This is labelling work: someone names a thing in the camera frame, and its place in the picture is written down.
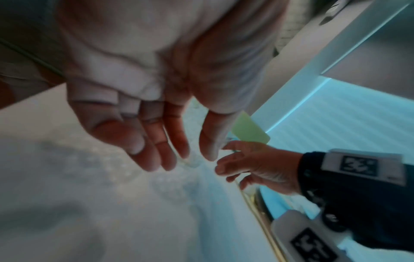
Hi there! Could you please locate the black right wristband with markers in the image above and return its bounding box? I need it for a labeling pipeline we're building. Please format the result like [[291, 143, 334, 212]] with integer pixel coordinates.
[[297, 148, 414, 254]]

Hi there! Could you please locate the green padded bench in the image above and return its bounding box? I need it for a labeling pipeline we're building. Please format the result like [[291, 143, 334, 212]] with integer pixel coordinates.
[[231, 110, 271, 145]]

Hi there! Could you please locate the light blue plate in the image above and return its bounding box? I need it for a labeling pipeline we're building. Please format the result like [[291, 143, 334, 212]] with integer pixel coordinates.
[[255, 185, 324, 223]]

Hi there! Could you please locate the person's left hand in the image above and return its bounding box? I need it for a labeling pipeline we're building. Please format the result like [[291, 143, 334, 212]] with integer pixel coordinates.
[[56, 0, 289, 172]]

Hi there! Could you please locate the white window blind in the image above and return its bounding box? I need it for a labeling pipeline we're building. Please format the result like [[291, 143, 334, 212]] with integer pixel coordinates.
[[250, 76, 414, 164]]

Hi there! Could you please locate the person's right hand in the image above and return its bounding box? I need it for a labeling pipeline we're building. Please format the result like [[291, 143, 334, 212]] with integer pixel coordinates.
[[214, 140, 305, 196]]

